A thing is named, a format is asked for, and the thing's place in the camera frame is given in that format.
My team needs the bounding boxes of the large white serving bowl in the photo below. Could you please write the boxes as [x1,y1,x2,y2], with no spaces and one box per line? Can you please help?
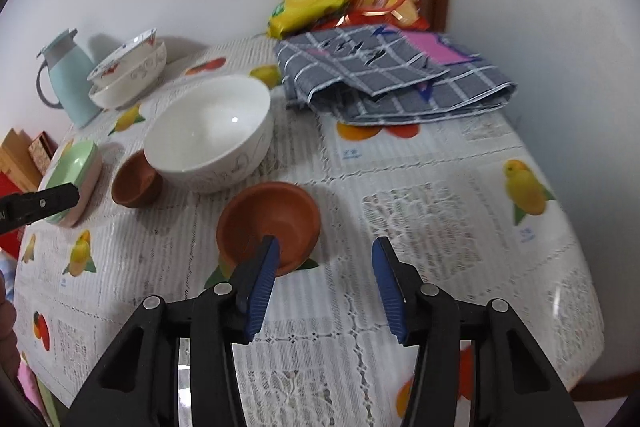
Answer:
[89,39,167,110]

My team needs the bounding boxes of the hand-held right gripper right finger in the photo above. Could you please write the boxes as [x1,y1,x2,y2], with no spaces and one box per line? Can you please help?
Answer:
[371,236,583,427]

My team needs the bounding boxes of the patterned brown box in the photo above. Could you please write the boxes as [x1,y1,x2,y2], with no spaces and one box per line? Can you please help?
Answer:
[28,132,53,172]

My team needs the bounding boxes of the green square plate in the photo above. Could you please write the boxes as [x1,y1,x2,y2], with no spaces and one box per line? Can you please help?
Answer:
[39,140,98,194]

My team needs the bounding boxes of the grey checked cloth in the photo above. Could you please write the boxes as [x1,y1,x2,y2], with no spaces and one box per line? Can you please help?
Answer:
[274,24,518,126]

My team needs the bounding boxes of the brown wooden skirting board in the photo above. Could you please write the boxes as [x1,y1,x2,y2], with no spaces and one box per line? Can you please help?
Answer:
[567,374,631,403]

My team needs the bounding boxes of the red paper bag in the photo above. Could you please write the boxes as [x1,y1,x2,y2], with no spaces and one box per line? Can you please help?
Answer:
[0,172,26,258]

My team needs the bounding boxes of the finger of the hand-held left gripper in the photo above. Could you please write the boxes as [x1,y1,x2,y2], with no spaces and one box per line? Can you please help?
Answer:
[0,184,81,233]

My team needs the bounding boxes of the pink square plate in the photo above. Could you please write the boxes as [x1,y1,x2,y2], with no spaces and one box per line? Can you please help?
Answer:
[47,157,104,228]

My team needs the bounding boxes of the cardboard boxes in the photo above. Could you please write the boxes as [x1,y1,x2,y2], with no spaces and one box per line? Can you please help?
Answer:
[0,127,43,192]

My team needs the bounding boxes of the yellow snack bag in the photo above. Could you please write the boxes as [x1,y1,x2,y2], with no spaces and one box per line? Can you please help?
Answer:
[267,0,368,40]

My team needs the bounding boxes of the fruit print tablecloth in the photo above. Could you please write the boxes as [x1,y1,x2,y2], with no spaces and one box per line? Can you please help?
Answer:
[12,34,606,427]

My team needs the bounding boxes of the small brown clay bowl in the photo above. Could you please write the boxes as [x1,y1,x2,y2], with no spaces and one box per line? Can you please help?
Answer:
[216,181,322,278]
[111,150,163,208]

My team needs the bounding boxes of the person's left hand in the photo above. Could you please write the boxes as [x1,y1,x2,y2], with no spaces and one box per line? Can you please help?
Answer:
[0,272,21,373]

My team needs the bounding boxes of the light blue thermos jug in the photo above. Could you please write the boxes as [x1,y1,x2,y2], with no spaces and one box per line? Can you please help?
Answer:
[36,29,103,129]

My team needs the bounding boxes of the plain white bowl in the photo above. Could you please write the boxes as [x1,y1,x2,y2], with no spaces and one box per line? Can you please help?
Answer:
[143,75,275,194]

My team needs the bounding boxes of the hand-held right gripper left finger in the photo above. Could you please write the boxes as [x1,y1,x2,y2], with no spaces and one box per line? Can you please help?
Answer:
[65,234,281,427]

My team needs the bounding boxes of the red snack bag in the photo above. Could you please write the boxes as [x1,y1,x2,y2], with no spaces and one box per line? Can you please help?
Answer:
[312,0,431,32]

